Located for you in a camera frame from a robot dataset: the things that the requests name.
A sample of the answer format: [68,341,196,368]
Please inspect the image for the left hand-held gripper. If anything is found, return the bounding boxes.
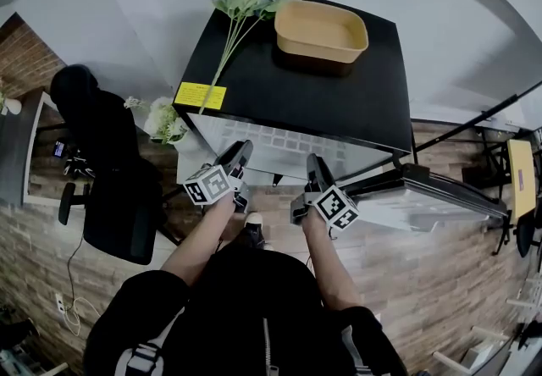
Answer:
[182,138,255,214]

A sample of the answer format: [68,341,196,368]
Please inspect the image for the white cable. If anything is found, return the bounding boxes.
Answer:
[62,296,102,337]

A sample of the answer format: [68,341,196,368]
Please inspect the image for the wooden leg furniture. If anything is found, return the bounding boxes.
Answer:
[431,297,542,376]

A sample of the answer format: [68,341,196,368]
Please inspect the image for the black office chair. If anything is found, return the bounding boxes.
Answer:
[48,64,165,267]

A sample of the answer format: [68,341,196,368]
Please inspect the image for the black cable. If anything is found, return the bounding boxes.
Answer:
[66,233,86,300]

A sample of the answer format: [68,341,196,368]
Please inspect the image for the person's black jacket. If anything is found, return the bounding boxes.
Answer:
[83,238,410,376]

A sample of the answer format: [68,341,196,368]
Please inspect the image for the person's left forearm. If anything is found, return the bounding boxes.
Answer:
[159,191,238,288]

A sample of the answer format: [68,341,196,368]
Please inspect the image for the black stand pole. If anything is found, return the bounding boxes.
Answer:
[412,83,542,154]

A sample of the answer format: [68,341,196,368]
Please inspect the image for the yellow sticker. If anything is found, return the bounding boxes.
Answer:
[174,81,228,111]

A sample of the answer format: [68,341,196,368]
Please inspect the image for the small white vase with flowers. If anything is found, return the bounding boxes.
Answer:
[0,86,23,117]

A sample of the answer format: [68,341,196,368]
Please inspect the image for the phone on tripod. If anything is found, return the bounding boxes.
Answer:
[52,138,97,180]

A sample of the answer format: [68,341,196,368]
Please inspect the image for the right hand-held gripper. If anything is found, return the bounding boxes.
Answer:
[289,152,361,232]

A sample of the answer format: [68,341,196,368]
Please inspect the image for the person's right forearm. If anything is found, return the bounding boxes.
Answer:
[301,213,364,312]

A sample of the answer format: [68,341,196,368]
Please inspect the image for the tan paper container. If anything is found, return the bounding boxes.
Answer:
[274,0,370,67]

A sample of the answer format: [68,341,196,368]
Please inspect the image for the person's black white shoe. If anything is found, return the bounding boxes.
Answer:
[241,212,274,252]

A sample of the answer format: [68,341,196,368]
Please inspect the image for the white desk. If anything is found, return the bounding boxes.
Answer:
[175,141,276,188]

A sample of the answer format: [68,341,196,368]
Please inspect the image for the yellow chair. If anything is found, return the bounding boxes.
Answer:
[490,138,538,257]

